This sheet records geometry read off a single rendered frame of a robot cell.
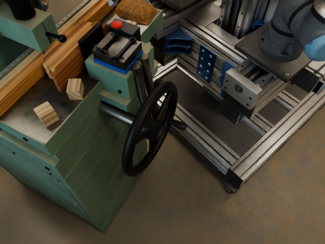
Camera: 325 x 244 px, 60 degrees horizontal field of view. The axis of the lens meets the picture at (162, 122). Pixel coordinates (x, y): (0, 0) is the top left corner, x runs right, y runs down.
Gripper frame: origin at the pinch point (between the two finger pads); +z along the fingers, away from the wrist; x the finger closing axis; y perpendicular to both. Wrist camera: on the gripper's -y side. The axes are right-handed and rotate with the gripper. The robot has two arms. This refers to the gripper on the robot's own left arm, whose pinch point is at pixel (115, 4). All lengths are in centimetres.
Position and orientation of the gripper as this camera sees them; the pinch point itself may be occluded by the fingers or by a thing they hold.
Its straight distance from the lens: 74.7
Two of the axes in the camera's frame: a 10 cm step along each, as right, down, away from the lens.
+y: -7.6, -6.2, -1.9
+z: -4.5, 2.8, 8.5
